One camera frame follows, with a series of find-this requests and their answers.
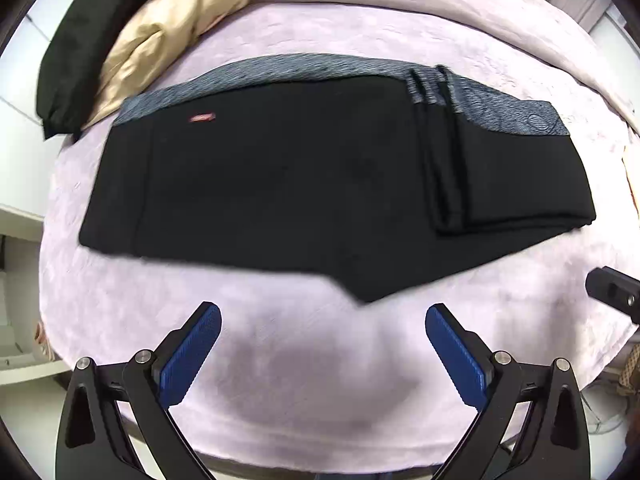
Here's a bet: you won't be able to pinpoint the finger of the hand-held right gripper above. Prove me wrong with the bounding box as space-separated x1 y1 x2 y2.
585 266 640 326

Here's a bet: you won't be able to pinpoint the black garment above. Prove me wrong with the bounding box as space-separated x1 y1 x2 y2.
36 0 203 142

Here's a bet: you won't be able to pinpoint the black pants with blue trim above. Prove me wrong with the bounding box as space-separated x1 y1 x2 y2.
79 52 598 306

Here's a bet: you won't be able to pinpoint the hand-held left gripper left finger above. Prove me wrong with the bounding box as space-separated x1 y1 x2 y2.
56 301 222 480

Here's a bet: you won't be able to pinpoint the beige jacket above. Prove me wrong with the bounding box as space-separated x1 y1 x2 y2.
80 0 331 131

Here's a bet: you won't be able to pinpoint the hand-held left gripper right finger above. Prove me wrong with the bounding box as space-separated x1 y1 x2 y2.
425 303 592 480

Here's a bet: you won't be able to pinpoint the peach cloth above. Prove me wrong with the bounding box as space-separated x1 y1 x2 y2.
621 145 640 201

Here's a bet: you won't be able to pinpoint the lavender plush blanket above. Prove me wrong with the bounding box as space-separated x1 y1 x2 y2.
37 0 640 471

